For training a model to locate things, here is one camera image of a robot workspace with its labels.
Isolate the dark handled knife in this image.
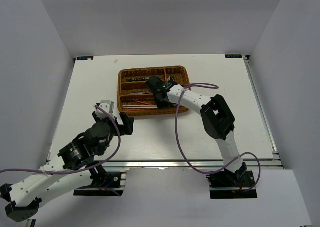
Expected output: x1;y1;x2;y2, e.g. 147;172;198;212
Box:
128;92;150;96

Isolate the dark handled fork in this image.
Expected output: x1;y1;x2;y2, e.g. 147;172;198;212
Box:
126;77;149;83

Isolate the orange chopstick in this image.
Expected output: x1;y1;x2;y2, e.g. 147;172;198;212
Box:
134;100;152;106

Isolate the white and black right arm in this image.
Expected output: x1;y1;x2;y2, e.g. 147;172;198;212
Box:
146;76;247;187

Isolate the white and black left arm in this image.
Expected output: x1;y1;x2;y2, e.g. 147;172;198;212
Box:
0;111;135;223

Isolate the brown wicker cutlery basket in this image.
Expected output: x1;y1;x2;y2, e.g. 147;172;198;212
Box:
117;65;190;117

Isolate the right blue table label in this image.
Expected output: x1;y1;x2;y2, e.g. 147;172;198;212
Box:
224;54;243;59

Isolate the blue table label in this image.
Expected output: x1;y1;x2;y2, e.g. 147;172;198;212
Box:
224;54;243;59
76;56;94;61

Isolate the left blue table label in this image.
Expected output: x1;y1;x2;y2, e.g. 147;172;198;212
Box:
76;56;94;61

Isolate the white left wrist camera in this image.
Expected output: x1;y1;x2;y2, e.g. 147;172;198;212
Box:
94;100;115;120

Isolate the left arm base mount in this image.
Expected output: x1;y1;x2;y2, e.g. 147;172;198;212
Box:
73;166;127;197

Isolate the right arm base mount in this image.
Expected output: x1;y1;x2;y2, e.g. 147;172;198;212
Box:
206;171;258;200

